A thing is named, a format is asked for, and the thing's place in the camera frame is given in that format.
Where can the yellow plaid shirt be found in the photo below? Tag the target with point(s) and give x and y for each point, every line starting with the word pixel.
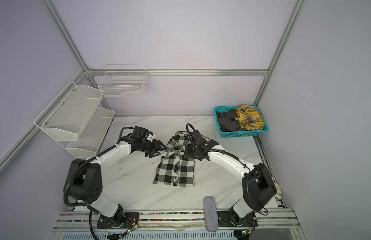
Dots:
pixel 250 118

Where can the black white checkered shirt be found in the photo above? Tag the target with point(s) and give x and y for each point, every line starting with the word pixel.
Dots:
pixel 175 169

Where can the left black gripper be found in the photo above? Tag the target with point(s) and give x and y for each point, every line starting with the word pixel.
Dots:
pixel 157 147

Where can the white mesh two-tier shelf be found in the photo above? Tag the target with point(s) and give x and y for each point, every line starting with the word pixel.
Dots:
pixel 76 120

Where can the dark grey striped shirt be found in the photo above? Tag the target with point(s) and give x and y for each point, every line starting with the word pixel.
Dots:
pixel 228 122

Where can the teal plastic basket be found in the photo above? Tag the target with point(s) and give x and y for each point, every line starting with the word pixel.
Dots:
pixel 236 133

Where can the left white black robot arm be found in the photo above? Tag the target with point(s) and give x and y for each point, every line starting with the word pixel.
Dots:
pixel 84 185

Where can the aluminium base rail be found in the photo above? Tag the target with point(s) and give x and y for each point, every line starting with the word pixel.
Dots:
pixel 276 224

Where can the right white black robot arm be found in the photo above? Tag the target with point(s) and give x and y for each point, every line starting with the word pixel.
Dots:
pixel 258 187

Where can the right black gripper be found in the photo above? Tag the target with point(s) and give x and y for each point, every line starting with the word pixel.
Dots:
pixel 187 151

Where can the white wire wall basket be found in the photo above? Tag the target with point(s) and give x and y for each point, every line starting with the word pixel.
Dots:
pixel 125 81

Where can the aluminium frame profile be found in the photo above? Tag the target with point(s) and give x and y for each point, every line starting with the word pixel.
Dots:
pixel 185 72

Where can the grey foam microphone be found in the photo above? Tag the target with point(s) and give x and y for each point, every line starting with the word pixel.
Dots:
pixel 210 214

